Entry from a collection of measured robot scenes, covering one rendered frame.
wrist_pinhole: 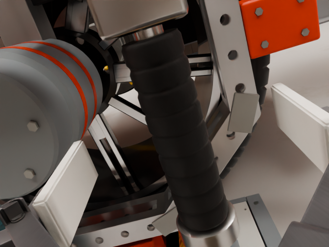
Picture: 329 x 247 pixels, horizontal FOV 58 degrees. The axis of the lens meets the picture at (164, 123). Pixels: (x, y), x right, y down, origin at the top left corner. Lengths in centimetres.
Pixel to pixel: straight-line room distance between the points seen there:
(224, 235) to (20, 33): 34
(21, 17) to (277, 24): 31
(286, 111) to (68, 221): 13
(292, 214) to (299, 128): 121
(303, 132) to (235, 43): 24
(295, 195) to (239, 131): 106
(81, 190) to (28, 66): 16
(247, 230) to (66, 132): 99
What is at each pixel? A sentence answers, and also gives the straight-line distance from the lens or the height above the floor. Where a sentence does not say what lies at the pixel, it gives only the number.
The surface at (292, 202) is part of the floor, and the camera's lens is 143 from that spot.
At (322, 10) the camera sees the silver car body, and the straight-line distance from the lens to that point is 97.
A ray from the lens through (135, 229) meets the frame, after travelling 51.
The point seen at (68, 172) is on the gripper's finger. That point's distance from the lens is 18.
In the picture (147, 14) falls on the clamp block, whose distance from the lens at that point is 16.
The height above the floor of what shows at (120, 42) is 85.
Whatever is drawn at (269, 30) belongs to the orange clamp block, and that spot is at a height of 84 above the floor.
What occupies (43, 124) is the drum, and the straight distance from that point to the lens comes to 27.
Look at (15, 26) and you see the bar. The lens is 43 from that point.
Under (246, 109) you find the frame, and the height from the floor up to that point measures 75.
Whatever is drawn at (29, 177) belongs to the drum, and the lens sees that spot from 30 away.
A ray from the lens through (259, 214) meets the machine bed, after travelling 127.
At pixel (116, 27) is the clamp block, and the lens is 16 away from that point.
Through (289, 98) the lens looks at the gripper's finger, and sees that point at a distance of 18.
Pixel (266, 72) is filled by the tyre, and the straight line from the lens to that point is 51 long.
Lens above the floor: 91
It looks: 20 degrees down
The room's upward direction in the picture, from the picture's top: 18 degrees counter-clockwise
